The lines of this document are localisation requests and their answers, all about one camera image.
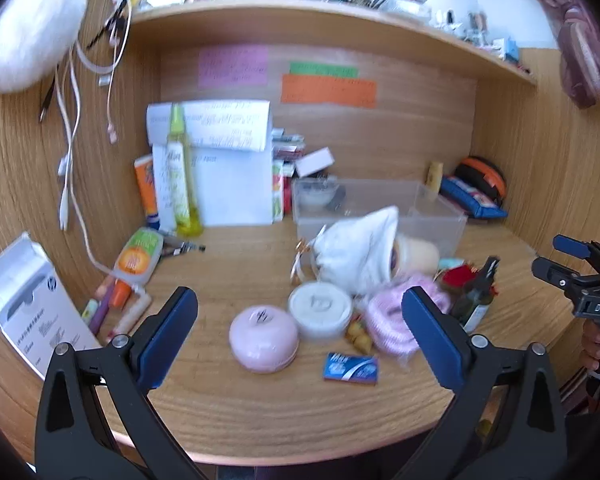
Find dark glass bottle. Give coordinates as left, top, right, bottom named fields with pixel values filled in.
left=450, top=256, right=501, bottom=333

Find pink and white cable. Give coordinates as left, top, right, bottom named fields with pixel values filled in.
left=75, top=0, right=133, bottom=146

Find pink round case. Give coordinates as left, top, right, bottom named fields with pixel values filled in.
left=229, top=305, right=300, bottom=374

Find small white pot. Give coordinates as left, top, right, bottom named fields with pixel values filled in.
left=297, top=182, right=338, bottom=208

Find orange tube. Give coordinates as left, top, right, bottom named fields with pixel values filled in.
left=134, top=155, right=161, bottom=223

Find clear plastic storage box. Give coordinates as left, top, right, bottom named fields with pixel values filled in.
left=291, top=177, right=468, bottom=261

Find orange marker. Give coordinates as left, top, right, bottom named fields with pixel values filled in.
left=111, top=280, right=133, bottom=308

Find green and orange flat bottle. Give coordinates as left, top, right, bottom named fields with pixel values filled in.
left=114, top=227, right=165, bottom=281

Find red carton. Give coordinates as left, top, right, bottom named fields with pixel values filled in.
left=282, top=162, right=296, bottom=216

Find white paper sheets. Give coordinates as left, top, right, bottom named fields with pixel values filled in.
left=152, top=142, right=273, bottom=227

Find olive gourd charm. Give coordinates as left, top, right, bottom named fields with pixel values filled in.
left=346, top=321, right=373, bottom=353

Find pink paper note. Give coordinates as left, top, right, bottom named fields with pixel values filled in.
left=198, top=46, right=269, bottom=87

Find green paper note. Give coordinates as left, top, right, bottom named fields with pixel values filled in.
left=289, top=61, right=359, bottom=79

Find white fluffy earmuff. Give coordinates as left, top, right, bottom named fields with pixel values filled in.
left=0, top=0, right=88, bottom=93

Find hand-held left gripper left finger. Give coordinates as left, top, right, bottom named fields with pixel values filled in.
left=34, top=286, right=216, bottom=480

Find pink rope in plastic bag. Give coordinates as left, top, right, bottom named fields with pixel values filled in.
left=365, top=275, right=453, bottom=361

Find purple marker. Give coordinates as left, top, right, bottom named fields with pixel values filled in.
left=87, top=285, right=116, bottom=336

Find orange paper note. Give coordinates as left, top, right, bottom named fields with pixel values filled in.
left=281, top=75, right=377, bottom=108

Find long white cable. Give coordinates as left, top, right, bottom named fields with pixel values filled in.
left=55, top=0, right=121, bottom=278

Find beige roll with purple sticker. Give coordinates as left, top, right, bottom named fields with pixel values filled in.
left=392, top=234, right=440, bottom=273

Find small white box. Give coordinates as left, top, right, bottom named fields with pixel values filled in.
left=295, top=147, right=336, bottom=178

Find wooden shelf board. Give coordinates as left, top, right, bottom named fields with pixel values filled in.
left=130, top=0, right=538, bottom=86

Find stack of colourful booklets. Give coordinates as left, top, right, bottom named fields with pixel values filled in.
left=271, top=128, right=306, bottom=161

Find yellow spray bottle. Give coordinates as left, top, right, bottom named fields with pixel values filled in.
left=166, top=103, right=203, bottom=237

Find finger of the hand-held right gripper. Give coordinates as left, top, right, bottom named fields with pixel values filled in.
left=532, top=257, right=600, bottom=292
left=552, top=234, right=600, bottom=277

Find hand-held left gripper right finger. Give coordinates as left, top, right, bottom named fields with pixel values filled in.
left=401, top=286, right=568, bottom=480

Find white cloth pouch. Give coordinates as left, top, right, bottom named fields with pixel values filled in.
left=312, top=206, right=400, bottom=295

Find white folded paper sheet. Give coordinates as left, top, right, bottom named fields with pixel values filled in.
left=146, top=100, right=272, bottom=152

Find cream marker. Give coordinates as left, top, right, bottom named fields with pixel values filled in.
left=111, top=292, right=152, bottom=338

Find white cardboard printer box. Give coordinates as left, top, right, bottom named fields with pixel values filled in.
left=0, top=232, right=103, bottom=378

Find red round item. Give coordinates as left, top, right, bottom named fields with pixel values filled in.
left=439, top=262, right=481, bottom=293

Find blue pencil case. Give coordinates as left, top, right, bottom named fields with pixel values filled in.
left=440, top=175, right=508, bottom=221

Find striped pink curtain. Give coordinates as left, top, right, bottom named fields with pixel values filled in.
left=497, top=0, right=600, bottom=108

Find wooden desktop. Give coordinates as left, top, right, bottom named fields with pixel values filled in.
left=87, top=220, right=581, bottom=466

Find white round jar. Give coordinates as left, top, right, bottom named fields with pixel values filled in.
left=287, top=281, right=355, bottom=340

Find small blue packet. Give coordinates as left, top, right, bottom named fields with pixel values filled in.
left=323, top=352, right=379, bottom=385

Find orange and black round case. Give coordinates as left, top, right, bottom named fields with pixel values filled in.
left=455, top=156, right=508, bottom=206

